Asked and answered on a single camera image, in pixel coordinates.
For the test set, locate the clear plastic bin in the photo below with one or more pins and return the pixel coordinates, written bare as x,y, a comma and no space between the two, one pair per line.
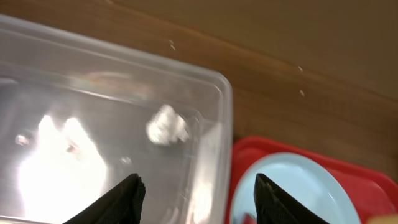
73,125

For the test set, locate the light blue plate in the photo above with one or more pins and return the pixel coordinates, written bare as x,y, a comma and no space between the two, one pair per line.
302,178

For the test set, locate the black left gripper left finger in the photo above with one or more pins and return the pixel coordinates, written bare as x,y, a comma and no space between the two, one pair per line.
121,205

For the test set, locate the red plastic tray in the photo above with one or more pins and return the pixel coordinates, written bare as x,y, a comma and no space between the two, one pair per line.
372,193

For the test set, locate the red snack wrapper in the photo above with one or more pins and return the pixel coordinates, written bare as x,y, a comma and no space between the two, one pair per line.
248,219

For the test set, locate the white paper tissue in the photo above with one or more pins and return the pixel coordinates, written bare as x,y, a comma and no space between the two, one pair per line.
167,127

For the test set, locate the yellow plastic cup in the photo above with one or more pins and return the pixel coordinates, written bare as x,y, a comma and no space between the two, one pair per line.
387,219

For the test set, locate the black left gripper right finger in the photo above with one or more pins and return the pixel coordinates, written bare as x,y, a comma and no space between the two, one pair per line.
275,206

